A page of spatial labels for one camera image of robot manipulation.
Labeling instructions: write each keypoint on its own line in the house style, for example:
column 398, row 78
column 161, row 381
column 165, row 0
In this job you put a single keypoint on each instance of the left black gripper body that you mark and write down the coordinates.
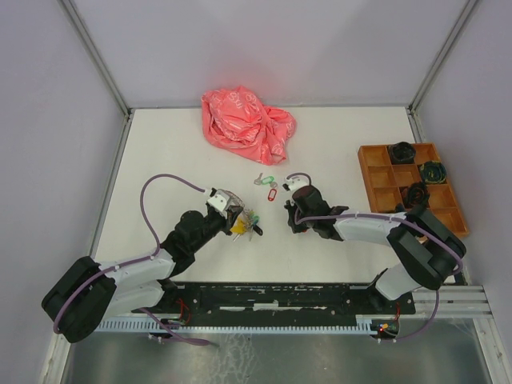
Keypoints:
column 214, row 223

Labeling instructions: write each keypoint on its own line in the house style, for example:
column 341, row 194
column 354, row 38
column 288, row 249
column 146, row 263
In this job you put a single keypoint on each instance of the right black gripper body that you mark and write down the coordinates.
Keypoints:
column 290, row 206

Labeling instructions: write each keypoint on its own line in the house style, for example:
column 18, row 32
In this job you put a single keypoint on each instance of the large metal keyring with keys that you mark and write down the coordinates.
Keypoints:
column 247, row 223

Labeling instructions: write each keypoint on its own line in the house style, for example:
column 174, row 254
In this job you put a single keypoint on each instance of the red tag key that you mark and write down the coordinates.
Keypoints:
column 273, row 191

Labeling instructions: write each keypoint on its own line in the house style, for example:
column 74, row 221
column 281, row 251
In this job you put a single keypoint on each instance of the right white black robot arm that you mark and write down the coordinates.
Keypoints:
column 428, row 252

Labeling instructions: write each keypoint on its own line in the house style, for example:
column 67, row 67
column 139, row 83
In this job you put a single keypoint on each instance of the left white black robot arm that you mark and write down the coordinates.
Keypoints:
column 90, row 292

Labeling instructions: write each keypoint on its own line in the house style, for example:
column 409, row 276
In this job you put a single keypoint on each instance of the green tag key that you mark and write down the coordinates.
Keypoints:
column 261, row 179

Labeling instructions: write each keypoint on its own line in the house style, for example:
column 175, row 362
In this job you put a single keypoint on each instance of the wooden compartment tray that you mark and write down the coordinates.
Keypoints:
column 402, row 176

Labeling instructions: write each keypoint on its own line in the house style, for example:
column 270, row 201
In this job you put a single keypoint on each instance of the black coiled item top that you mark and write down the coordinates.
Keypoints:
column 401, row 153

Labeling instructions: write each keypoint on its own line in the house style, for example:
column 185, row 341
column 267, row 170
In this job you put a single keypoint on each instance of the crumpled pink cloth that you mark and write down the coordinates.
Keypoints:
column 237, row 121

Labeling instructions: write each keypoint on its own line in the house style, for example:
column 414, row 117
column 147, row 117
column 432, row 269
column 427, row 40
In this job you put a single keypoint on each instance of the black coiled item lower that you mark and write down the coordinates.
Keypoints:
column 413, row 195

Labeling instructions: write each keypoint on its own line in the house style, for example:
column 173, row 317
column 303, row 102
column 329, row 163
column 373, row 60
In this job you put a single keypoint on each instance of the green black coiled item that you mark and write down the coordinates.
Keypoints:
column 433, row 173

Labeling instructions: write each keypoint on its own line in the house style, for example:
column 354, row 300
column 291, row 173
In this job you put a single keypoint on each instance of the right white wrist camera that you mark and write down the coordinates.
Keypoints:
column 295, row 183

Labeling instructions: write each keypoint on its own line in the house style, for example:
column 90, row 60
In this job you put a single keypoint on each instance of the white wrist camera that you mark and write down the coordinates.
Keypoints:
column 224, row 201
column 295, row 183

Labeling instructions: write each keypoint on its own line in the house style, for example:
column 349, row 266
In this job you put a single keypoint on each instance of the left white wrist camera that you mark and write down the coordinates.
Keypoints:
column 224, row 201

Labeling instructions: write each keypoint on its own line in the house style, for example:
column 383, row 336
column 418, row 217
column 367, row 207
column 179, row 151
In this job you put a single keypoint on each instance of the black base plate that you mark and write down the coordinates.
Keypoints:
column 261, row 303

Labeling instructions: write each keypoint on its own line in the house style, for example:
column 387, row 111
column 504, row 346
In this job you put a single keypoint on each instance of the white slotted cable duct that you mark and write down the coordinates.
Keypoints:
column 145, row 324

